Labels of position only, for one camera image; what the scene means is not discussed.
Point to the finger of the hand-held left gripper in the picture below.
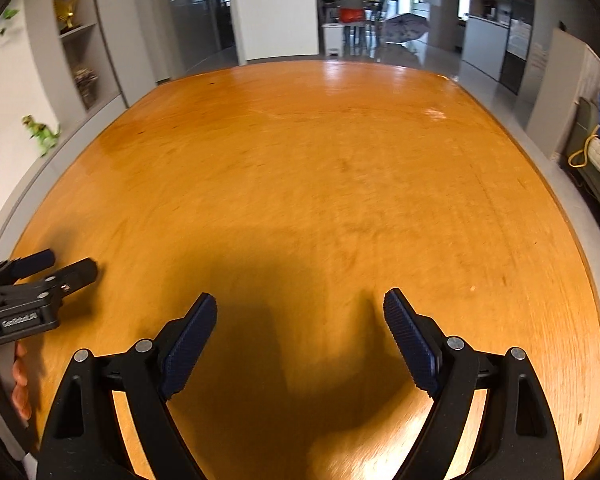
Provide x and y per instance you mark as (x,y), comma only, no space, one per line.
(37,261)
(80,272)

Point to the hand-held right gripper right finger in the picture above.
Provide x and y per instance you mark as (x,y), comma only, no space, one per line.
(412,345)

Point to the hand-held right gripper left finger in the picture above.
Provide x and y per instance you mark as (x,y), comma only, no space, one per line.
(190,345)

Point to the person's left hand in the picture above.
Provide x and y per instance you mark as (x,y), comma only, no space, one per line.
(21,385)

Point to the green dinosaur toy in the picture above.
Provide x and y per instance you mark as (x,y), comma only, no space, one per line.
(40,132)

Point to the dried flower bunch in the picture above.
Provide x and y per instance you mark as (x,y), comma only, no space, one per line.
(86,82)

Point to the green leaf decoration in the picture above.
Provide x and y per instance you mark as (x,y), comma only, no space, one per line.
(9,12)

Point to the gold trophy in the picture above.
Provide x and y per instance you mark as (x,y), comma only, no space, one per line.
(67,10)

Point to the glass partition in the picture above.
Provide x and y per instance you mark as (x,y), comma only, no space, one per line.
(195,15)

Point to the white leaning board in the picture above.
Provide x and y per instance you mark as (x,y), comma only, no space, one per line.
(555,90)

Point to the dark tall cabinet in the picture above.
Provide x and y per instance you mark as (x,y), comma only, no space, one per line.
(517,70)

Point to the white storage cabinet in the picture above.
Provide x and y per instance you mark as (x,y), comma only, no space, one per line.
(485,45)

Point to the open patterned umbrella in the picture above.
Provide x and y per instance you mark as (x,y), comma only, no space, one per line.
(405,27)

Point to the white pedal bin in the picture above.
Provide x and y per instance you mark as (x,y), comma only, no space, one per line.
(332,37)

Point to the beige leaning board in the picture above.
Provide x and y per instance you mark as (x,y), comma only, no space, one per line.
(597,70)

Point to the dining chair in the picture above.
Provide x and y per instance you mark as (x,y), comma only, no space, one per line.
(375,15)

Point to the red bag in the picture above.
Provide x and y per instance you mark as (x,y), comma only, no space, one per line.
(351,15)

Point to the grey wall shelf unit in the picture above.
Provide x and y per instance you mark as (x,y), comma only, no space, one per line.
(105,60)

